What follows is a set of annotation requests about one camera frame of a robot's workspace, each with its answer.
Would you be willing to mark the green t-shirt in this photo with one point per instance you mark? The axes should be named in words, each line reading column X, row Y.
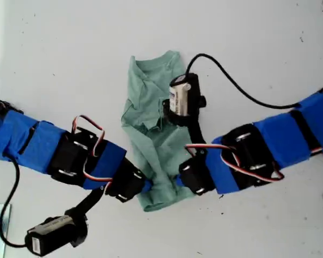
column 145, row 88

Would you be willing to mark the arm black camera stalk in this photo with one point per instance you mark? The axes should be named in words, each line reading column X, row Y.
column 91, row 200
column 197, row 137

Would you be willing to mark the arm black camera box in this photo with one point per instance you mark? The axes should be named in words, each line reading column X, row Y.
column 188, row 94
column 51, row 236

